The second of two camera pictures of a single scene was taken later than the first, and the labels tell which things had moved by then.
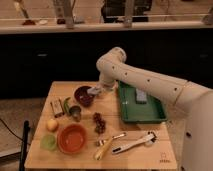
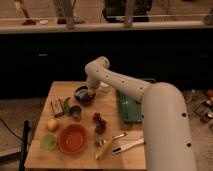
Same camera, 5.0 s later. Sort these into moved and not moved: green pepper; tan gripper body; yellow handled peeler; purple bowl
Moved: tan gripper body
Not moved: purple bowl; green pepper; yellow handled peeler
